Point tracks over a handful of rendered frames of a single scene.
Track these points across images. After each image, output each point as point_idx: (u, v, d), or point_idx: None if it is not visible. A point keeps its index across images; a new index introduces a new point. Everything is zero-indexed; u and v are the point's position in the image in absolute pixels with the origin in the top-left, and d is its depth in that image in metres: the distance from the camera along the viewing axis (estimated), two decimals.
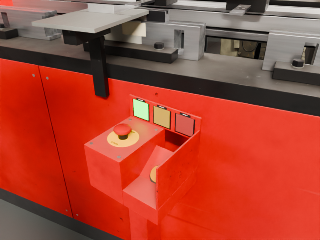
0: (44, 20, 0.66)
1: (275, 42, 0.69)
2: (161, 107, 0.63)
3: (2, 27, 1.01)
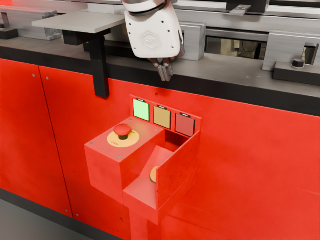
0: (44, 20, 0.66)
1: (275, 42, 0.69)
2: (161, 107, 0.63)
3: (2, 27, 1.01)
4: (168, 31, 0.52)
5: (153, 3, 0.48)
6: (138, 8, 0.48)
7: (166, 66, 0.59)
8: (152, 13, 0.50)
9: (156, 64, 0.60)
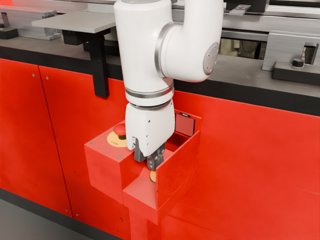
0: (44, 20, 0.66)
1: (275, 42, 0.69)
2: None
3: (2, 27, 1.01)
4: (126, 125, 0.50)
5: (125, 92, 0.48)
6: None
7: None
8: None
9: None
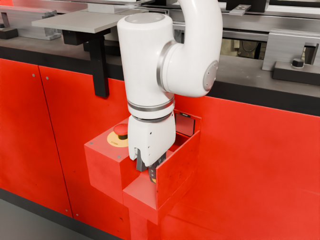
0: (44, 20, 0.66)
1: (275, 42, 0.69)
2: None
3: (2, 27, 1.01)
4: (128, 135, 0.52)
5: (127, 105, 0.49)
6: None
7: None
8: None
9: None
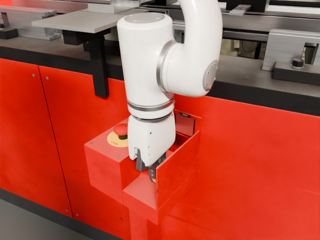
0: (44, 20, 0.66)
1: (275, 42, 0.69)
2: None
3: (2, 27, 1.01)
4: (128, 135, 0.52)
5: (127, 104, 0.49)
6: None
7: None
8: None
9: None
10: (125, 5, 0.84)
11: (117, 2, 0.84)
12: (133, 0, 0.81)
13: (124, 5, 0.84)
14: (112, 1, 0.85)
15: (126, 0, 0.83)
